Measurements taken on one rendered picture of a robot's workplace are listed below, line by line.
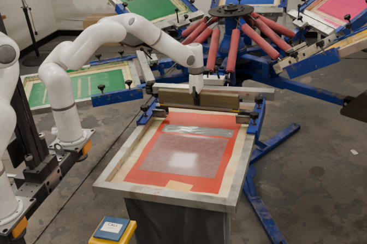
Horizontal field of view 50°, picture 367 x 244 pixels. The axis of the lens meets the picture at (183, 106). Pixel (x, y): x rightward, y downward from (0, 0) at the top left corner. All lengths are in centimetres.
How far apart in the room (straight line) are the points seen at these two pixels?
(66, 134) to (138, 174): 35
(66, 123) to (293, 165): 214
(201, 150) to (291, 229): 117
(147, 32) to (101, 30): 20
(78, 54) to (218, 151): 74
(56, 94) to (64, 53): 16
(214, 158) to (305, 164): 168
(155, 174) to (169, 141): 25
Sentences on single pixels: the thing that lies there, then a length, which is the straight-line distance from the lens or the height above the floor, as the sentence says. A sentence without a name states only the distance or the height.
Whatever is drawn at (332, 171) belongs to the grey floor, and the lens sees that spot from 331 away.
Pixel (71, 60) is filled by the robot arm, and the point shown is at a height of 147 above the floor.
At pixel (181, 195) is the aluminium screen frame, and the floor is 99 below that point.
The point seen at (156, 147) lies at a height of 96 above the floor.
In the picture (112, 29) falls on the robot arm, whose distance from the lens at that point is 154.
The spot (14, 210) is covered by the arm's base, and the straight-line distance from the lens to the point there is 140.
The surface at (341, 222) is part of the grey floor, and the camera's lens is 289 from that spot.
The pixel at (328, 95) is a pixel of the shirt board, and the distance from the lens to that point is 237.
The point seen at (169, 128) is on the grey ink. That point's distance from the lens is 198.
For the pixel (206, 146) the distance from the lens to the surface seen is 183.
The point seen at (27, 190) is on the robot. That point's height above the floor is 112.
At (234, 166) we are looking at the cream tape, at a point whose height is 96.
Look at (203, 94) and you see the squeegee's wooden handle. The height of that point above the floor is 113.
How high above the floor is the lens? 198
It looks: 28 degrees down
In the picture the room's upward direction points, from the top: 6 degrees counter-clockwise
